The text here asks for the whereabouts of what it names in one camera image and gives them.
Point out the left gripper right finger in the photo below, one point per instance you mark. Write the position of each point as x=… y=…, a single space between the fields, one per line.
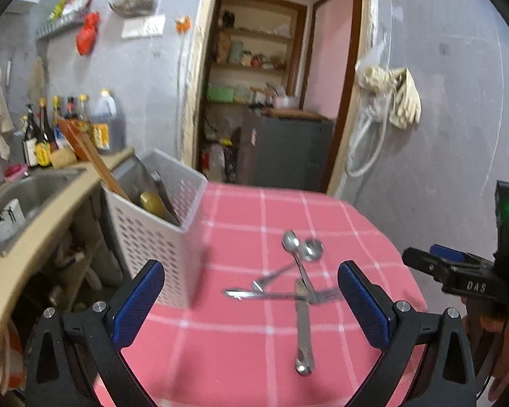
x=445 y=375

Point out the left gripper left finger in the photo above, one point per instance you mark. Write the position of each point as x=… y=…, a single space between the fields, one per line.
x=71 y=351

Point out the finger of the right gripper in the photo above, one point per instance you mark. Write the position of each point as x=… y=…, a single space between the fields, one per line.
x=452 y=255
x=432 y=262

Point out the steel fork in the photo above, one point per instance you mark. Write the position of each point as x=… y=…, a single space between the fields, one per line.
x=312 y=298

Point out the steel peeler tube handle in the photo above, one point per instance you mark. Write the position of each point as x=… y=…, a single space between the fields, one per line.
x=304 y=361

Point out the gold spoon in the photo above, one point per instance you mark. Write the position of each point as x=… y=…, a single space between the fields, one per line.
x=153 y=204

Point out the steel utensil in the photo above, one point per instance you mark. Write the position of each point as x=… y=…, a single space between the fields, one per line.
x=159 y=182

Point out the right hand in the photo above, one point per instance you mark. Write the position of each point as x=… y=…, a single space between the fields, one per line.
x=488 y=331

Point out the beige countertop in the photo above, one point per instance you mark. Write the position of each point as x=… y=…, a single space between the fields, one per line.
x=27 y=254

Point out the beige rubber gloves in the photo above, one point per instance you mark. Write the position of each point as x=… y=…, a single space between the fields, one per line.
x=405 y=106

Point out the pink checked tablecloth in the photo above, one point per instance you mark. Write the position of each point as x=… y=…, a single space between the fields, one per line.
x=222 y=352

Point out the white cup in sink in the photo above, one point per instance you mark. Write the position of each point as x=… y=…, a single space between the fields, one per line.
x=12 y=220

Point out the steel sink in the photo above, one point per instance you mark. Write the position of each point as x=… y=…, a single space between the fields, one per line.
x=35 y=191

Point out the dark grey cabinet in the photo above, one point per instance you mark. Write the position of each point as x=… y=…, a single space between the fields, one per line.
x=283 y=152

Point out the white perforated utensil basket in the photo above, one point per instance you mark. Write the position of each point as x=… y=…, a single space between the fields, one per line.
x=142 y=236

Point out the pink soap dish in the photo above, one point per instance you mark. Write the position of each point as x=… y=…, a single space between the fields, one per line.
x=15 y=172

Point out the twine roll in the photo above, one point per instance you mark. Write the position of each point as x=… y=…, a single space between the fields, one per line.
x=63 y=157

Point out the tall brown sauce bottle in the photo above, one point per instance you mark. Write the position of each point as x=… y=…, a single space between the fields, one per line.
x=45 y=144

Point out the dark soy sauce bottle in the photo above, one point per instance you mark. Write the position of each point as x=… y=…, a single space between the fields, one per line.
x=31 y=132

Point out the large dark vinegar jug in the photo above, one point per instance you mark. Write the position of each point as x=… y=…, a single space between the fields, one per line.
x=108 y=127

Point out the yellow cap bottle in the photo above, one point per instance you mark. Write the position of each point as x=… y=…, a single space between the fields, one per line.
x=83 y=121

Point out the red cap bottle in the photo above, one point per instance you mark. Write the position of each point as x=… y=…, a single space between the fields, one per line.
x=71 y=113

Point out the wooden shelf unit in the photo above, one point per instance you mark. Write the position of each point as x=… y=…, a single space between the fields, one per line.
x=256 y=51

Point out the red plastic bag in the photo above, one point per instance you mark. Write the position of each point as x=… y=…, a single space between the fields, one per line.
x=88 y=34

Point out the orange wall hook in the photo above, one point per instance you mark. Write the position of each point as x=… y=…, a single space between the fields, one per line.
x=183 y=24

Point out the wall socket panel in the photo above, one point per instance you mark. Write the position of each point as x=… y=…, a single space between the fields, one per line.
x=143 y=27

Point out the grey wall rack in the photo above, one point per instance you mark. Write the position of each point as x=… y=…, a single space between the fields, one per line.
x=60 y=25

